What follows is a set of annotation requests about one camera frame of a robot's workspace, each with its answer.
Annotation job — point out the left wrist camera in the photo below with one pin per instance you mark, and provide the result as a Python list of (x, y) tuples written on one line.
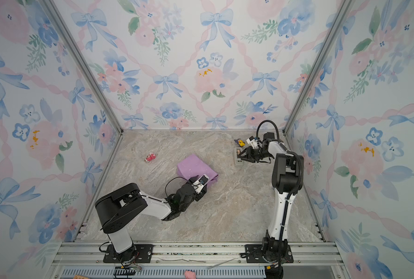
[(200, 183)]

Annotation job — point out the pink purple wrapping paper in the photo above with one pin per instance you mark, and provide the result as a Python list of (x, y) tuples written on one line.
[(193, 166)]

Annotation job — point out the aluminium corner post left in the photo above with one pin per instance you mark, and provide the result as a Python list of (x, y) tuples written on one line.
[(56, 18)]

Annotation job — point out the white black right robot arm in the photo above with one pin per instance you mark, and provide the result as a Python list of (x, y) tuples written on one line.
[(287, 180)]

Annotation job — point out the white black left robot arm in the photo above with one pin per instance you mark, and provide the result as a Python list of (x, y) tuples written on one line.
[(117, 209)]

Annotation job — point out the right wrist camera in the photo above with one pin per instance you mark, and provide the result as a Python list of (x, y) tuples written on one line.
[(261, 139)]

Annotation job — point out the grey tape dispenser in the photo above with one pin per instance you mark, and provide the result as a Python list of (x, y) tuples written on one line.
[(237, 160)]

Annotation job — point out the yellow purple toy figure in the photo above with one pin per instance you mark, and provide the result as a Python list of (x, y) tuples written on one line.
[(240, 142)]

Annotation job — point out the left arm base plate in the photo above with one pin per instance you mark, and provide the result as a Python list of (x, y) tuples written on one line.
[(140, 253)]

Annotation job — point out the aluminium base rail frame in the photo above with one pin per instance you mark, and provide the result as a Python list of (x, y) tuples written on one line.
[(312, 260)]

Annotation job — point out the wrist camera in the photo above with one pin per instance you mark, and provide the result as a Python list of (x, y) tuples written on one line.
[(200, 183), (261, 139)]

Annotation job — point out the grey slotted cable duct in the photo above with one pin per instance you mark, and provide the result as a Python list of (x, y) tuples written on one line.
[(164, 272)]

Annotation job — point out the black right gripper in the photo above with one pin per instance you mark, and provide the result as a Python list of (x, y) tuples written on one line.
[(249, 157)]

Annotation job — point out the red pink toy figure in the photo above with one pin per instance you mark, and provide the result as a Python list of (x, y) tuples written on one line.
[(150, 157)]

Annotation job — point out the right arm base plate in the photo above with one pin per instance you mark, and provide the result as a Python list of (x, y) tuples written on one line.
[(255, 254)]

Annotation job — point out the pink object front edge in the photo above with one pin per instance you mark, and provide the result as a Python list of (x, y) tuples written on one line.
[(190, 274)]

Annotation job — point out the aluminium corner post right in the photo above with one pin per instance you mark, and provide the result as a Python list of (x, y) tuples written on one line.
[(322, 55)]

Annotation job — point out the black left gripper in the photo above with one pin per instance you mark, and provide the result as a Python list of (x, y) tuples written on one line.
[(189, 184)]

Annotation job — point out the aluminium corner post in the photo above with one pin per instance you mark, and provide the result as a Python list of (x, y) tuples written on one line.
[(56, 18), (322, 55)]

